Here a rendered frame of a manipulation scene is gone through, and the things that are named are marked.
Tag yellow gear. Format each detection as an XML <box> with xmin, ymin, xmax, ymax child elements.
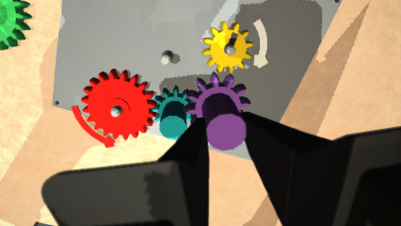
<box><xmin>201</xmin><ymin>22</ymin><xmax>253</xmax><ymax>73</ymax></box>

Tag green gear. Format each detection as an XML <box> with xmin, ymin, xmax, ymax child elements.
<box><xmin>0</xmin><ymin>0</ymin><xmax>32</xmax><ymax>51</ymax></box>

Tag purple gear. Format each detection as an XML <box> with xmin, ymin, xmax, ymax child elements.
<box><xmin>184</xmin><ymin>72</ymin><xmax>251</xmax><ymax>151</ymax></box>

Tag teal gear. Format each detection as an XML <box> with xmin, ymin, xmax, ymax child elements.
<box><xmin>152</xmin><ymin>86</ymin><xmax>195</xmax><ymax>139</ymax></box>

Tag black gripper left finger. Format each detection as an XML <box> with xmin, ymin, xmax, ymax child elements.
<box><xmin>40</xmin><ymin>117</ymin><xmax>210</xmax><ymax>226</ymax></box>

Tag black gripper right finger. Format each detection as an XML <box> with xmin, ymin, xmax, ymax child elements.
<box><xmin>241</xmin><ymin>112</ymin><xmax>401</xmax><ymax>226</ymax></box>

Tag grey metal board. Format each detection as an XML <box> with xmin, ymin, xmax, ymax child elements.
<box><xmin>52</xmin><ymin>0</ymin><xmax>343</xmax><ymax>122</ymax></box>

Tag red gear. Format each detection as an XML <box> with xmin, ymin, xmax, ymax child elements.
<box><xmin>82</xmin><ymin>69</ymin><xmax>157</xmax><ymax>140</ymax></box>

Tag red curved arrow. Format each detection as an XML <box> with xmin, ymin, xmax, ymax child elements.
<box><xmin>72</xmin><ymin>105</ymin><xmax>115</xmax><ymax>148</ymax></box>

